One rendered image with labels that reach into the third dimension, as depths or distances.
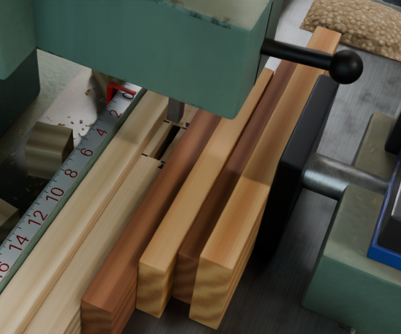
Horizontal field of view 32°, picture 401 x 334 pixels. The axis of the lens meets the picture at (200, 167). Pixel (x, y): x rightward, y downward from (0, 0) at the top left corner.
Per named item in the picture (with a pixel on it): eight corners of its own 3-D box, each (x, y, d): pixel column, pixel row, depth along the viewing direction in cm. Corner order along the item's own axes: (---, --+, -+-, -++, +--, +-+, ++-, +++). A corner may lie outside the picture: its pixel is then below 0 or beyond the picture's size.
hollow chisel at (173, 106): (178, 124, 48) (184, 69, 45) (166, 120, 49) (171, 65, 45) (183, 116, 49) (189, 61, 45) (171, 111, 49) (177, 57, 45)
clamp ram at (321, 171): (358, 291, 46) (401, 208, 40) (252, 248, 48) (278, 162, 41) (386, 196, 52) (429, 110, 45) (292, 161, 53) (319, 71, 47)
